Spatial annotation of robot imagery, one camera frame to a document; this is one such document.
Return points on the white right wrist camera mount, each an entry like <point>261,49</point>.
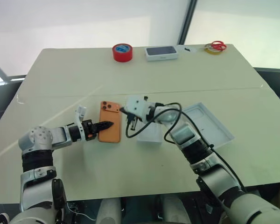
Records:
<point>137,107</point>

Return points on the white box with phone print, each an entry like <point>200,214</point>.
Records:
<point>162,53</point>

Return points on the white rounded robot leg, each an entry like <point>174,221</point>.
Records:
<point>173,210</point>
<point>108,212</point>

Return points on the orange smartphone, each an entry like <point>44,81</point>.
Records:
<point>110,114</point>

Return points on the dark window frame post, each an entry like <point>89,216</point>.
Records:
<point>187,21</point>

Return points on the yellow tape roll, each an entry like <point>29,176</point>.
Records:
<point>212,51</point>

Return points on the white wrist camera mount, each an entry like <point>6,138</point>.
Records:
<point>80,111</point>
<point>137,107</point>

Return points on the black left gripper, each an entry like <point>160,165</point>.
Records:
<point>89,130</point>

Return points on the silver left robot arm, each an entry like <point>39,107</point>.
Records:
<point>40,140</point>

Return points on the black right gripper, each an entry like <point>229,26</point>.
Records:
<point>131,116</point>

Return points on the small black clip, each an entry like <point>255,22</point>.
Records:
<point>187,49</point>

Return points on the red tape roll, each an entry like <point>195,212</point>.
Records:
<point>122,53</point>

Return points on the white phone box lid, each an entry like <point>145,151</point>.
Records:
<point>207,126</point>

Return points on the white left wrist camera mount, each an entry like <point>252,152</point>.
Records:
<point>80,111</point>

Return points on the white phone box base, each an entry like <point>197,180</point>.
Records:
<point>151,135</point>

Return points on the black and white shoe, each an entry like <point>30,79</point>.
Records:
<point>2,219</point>

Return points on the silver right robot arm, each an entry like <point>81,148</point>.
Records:
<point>200,161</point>

